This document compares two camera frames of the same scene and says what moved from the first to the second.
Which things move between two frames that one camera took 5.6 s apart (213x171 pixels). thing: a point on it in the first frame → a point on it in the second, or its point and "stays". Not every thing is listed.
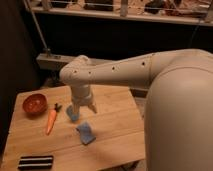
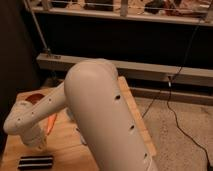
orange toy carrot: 52,117 stays
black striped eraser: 35,162 stays
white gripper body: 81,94 → 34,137
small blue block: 72,116 stays
